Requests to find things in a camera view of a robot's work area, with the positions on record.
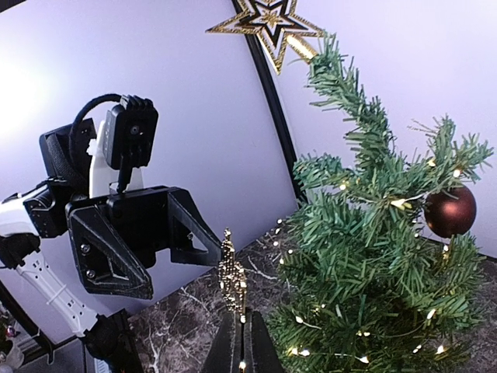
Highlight decorated background christmas tree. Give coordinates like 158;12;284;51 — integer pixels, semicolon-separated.
1;304;24;373

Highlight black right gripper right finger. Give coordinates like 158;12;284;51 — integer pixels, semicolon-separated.
243;310;284;373

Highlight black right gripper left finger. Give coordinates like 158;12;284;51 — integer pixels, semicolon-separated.
200;312;244;373

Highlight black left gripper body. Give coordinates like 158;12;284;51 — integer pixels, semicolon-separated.
66;186;173;270

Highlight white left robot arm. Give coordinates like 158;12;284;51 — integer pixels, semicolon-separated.
1;118;221;372

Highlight small green christmas tree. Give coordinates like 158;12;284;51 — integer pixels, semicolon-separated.
268;34;494;372

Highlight thin wire fairy lights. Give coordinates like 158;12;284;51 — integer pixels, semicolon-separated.
269;155;467;372

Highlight gold star tree topper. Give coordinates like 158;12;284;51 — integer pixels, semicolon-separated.
207;0;325;74

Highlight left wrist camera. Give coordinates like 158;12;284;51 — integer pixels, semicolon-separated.
88;94;159;195

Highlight left black frame post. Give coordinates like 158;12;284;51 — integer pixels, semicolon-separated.
231;0;308;203

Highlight brown bauble ornament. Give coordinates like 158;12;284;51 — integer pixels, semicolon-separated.
424;186;477;238

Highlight gold merry christmas sign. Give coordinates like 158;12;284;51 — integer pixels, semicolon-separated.
218;228;247;324

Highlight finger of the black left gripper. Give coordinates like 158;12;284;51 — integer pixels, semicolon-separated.
168;192;221;267
68;205;154;300

